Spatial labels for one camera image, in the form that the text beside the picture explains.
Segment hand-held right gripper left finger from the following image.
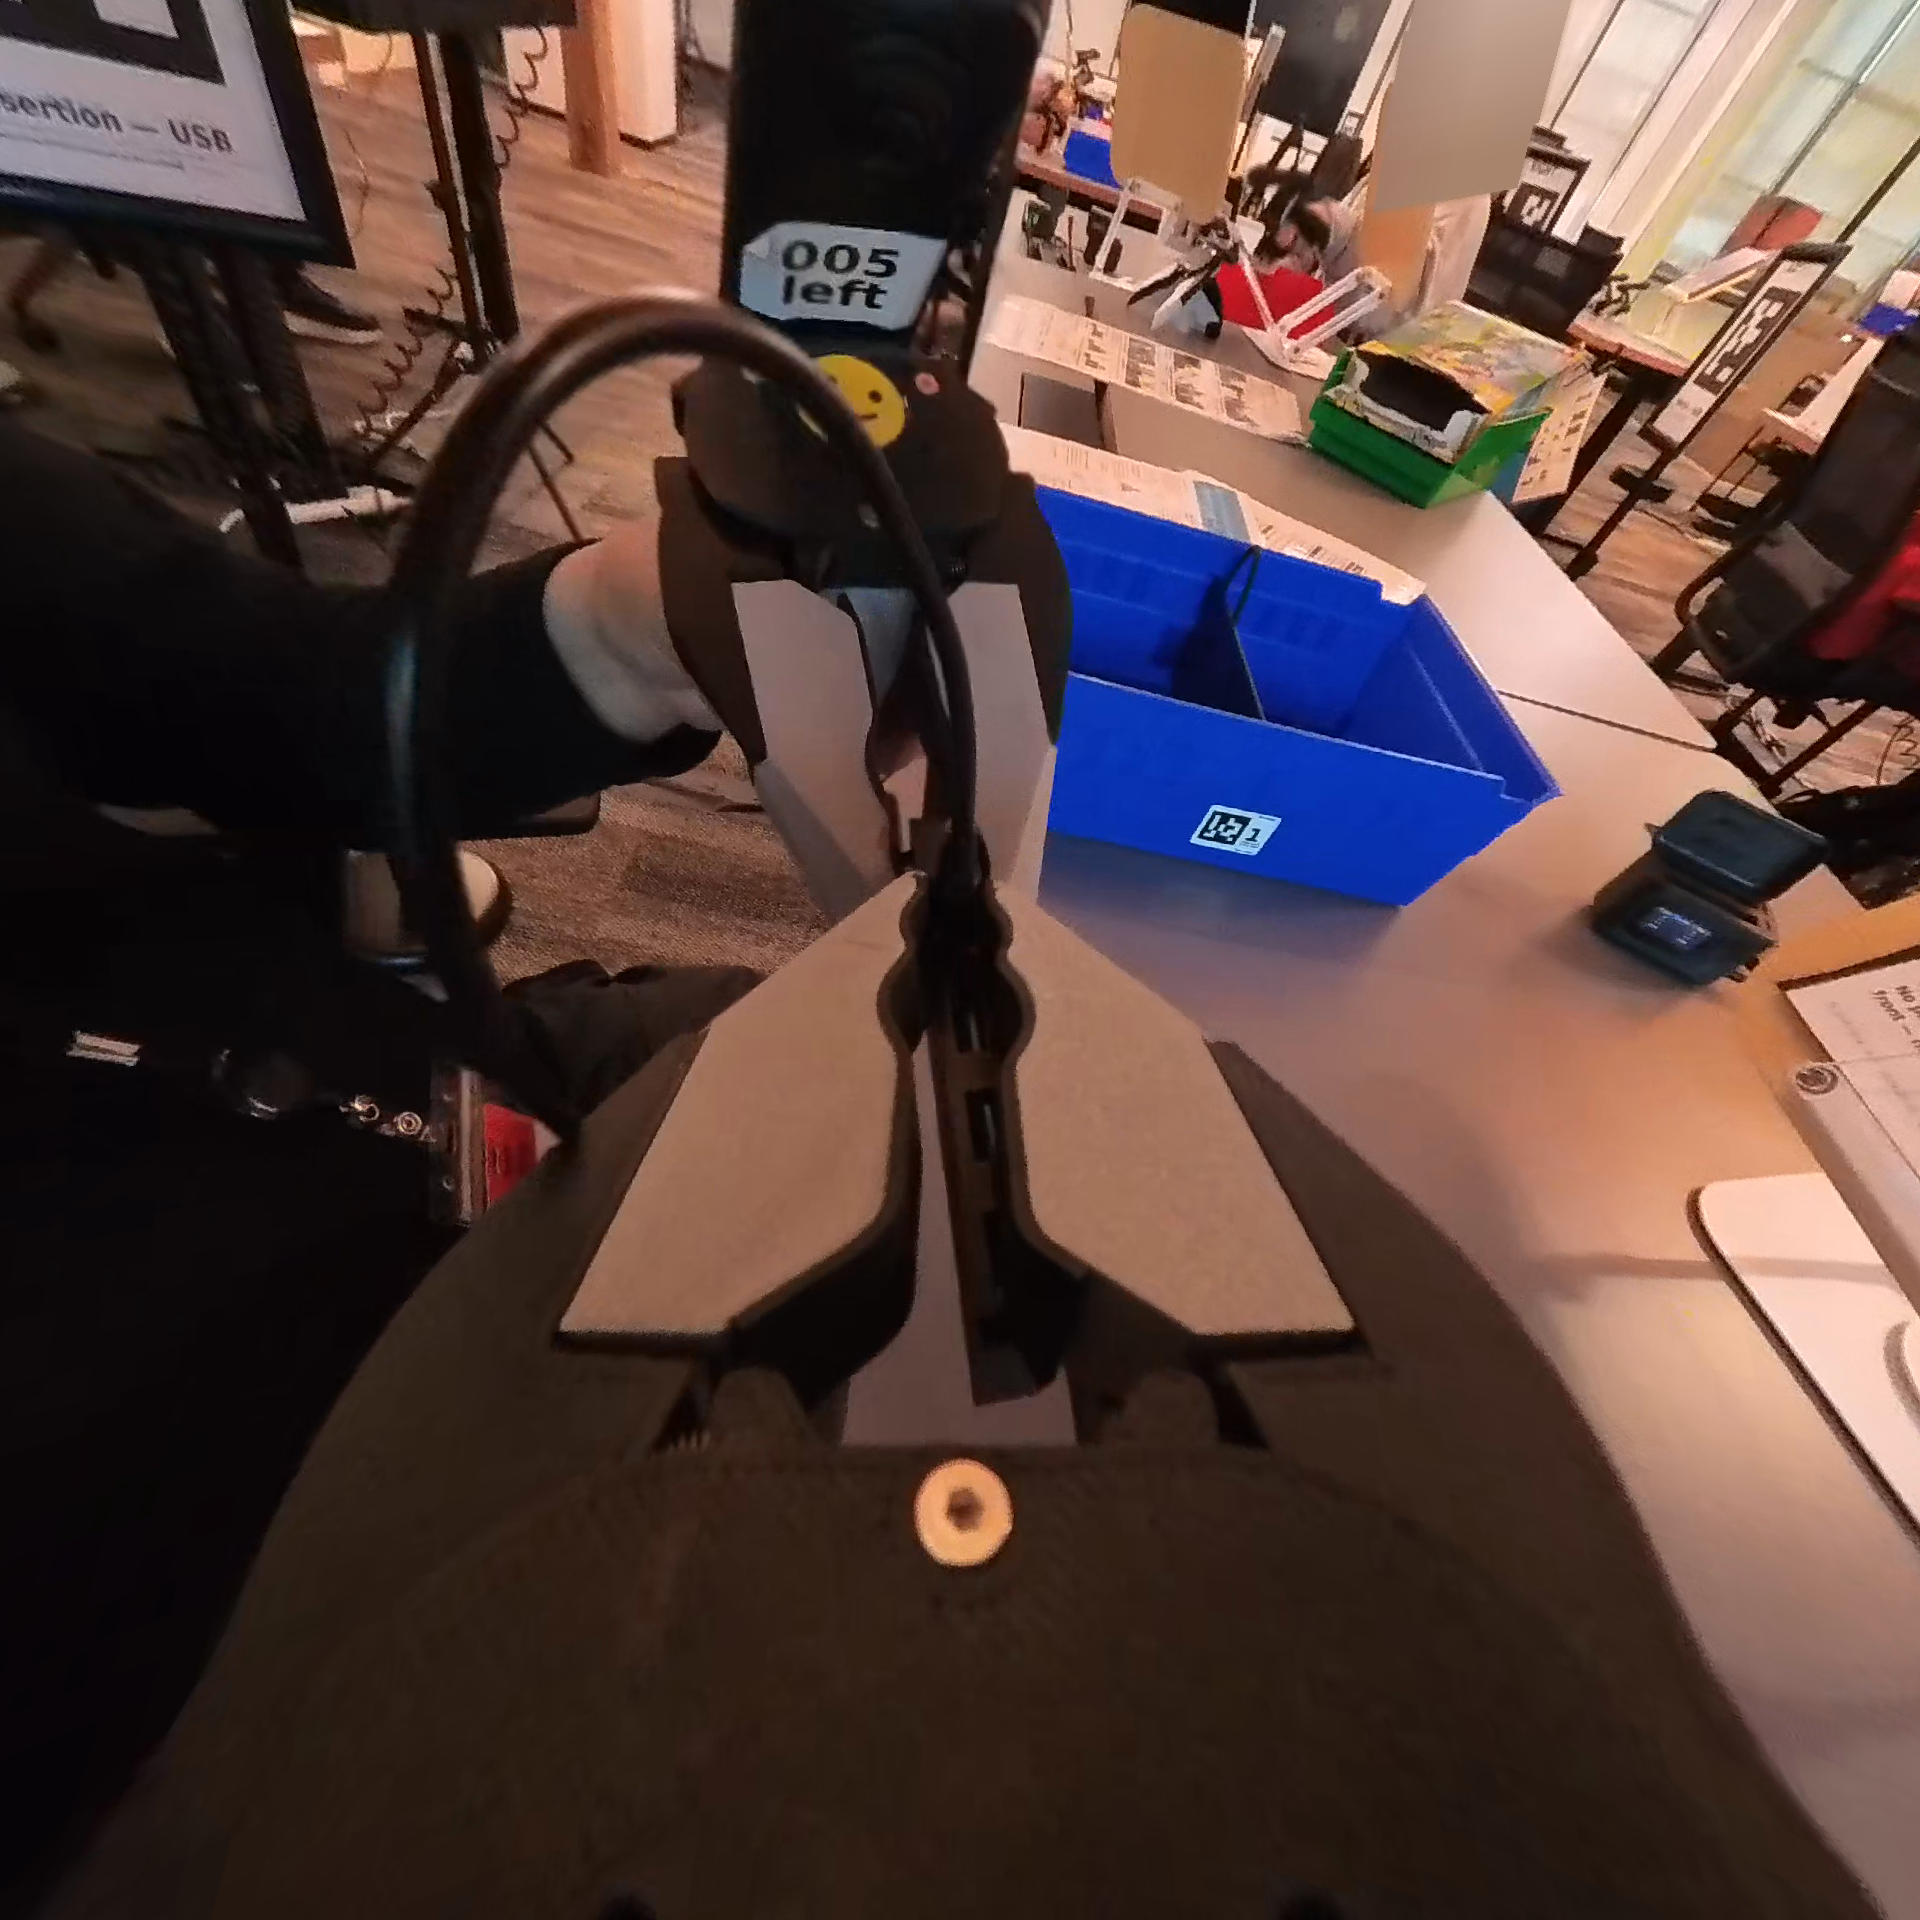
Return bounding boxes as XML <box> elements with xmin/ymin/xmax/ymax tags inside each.
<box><xmin>558</xmin><ymin>876</ymin><xmax>927</xmax><ymax>1399</ymax></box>

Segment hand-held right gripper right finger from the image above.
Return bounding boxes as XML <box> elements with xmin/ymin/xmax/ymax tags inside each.
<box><xmin>992</xmin><ymin>885</ymin><xmax>1360</xmax><ymax>1390</ymax></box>

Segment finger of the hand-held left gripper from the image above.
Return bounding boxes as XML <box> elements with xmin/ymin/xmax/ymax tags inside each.
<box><xmin>732</xmin><ymin>578</ymin><xmax>913</xmax><ymax>925</ymax></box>
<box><xmin>935</xmin><ymin>578</ymin><xmax>1061</xmax><ymax>903</ymax></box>

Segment black usb hub with cable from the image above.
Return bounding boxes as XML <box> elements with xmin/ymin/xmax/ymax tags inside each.
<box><xmin>381</xmin><ymin>297</ymin><xmax>1086</xmax><ymax>1408</ymax></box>

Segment blue plastic bin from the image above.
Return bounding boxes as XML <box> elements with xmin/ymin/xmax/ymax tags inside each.
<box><xmin>1034</xmin><ymin>482</ymin><xmax>1562</xmax><ymax>910</ymax></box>

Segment person's left forearm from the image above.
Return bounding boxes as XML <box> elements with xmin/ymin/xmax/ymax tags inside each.
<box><xmin>0</xmin><ymin>421</ymin><xmax>601</xmax><ymax>859</ymax></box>

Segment person's left hand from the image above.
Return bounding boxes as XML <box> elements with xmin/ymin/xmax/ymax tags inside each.
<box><xmin>541</xmin><ymin>533</ymin><xmax>723</xmax><ymax>745</ymax></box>

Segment black bin divider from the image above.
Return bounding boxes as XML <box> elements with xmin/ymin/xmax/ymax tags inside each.
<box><xmin>1176</xmin><ymin>546</ymin><xmax>1277</xmax><ymax>723</ymax></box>

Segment badge on retractable reel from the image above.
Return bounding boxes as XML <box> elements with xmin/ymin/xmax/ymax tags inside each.
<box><xmin>65</xmin><ymin>1026</ymin><xmax>563</xmax><ymax>1224</ymax></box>

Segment tan reflector board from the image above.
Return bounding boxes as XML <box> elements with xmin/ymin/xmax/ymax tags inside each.
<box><xmin>1109</xmin><ymin>0</ymin><xmax>1254</xmax><ymax>212</ymax></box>

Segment laminated instruction sheet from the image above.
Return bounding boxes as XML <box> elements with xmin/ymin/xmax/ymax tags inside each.
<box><xmin>1049</xmin><ymin>432</ymin><xmax>1427</xmax><ymax>606</ymax></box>

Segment printed paper sheets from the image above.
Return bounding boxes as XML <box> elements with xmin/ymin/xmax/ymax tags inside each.
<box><xmin>981</xmin><ymin>292</ymin><xmax>1309</xmax><ymax>445</ymax></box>

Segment black and white gadget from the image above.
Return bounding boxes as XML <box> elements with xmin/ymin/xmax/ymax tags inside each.
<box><xmin>1123</xmin><ymin>254</ymin><xmax>1235</xmax><ymax>337</ymax></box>

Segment black tripod stand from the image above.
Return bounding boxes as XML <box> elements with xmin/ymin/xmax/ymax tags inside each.
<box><xmin>404</xmin><ymin>0</ymin><xmax>528</xmax><ymax>349</ymax></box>

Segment black monitor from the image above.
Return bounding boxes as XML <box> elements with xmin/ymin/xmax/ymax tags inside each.
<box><xmin>1255</xmin><ymin>0</ymin><xmax>1393</xmax><ymax>135</ymax></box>

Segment green cardboard box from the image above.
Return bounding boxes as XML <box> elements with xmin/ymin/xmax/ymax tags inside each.
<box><xmin>1307</xmin><ymin>301</ymin><xmax>1595</xmax><ymax>513</ymax></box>

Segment round base stool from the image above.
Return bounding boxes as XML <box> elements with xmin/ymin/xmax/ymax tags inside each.
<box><xmin>342</xmin><ymin>795</ymin><xmax>601</xmax><ymax>975</ymax></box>

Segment clear acrylic stand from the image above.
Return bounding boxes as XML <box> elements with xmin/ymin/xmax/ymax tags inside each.
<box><xmin>1222</xmin><ymin>262</ymin><xmax>1389</xmax><ymax>362</ymax></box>

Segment white power strip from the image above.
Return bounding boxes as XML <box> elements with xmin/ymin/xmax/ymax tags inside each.
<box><xmin>223</xmin><ymin>482</ymin><xmax>414</xmax><ymax>531</ymax></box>

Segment person's black clothed torso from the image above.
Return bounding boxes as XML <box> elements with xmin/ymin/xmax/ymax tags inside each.
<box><xmin>0</xmin><ymin>840</ymin><xmax>767</xmax><ymax>1920</ymax></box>

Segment white stand base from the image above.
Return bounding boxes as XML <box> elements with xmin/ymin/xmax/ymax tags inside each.
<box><xmin>1694</xmin><ymin>1171</ymin><xmax>1920</xmax><ymax>1533</ymax></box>

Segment black device with display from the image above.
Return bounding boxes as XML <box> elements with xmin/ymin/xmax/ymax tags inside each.
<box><xmin>1590</xmin><ymin>790</ymin><xmax>1832</xmax><ymax>988</ymax></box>

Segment black sign stand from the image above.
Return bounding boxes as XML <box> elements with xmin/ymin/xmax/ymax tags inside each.
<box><xmin>134</xmin><ymin>241</ymin><xmax>353</xmax><ymax>572</ymax></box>

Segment instruction sign board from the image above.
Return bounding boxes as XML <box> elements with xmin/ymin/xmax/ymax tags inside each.
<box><xmin>1739</xmin><ymin>900</ymin><xmax>1920</xmax><ymax>1249</ymax></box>

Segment black framed marker sign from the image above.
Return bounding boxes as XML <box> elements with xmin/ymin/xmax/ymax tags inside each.
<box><xmin>0</xmin><ymin>0</ymin><xmax>358</xmax><ymax>271</ymax></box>

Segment black office chair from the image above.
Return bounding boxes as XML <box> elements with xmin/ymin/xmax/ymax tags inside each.
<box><xmin>1649</xmin><ymin>322</ymin><xmax>1920</xmax><ymax>799</ymax></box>

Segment marker sign on floor stand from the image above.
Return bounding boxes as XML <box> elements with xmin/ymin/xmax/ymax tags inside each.
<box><xmin>1559</xmin><ymin>241</ymin><xmax>1853</xmax><ymax>580</ymax></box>

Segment orange wooden post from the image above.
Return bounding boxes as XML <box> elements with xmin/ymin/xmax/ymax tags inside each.
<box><xmin>562</xmin><ymin>0</ymin><xmax>623</xmax><ymax>174</ymax></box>

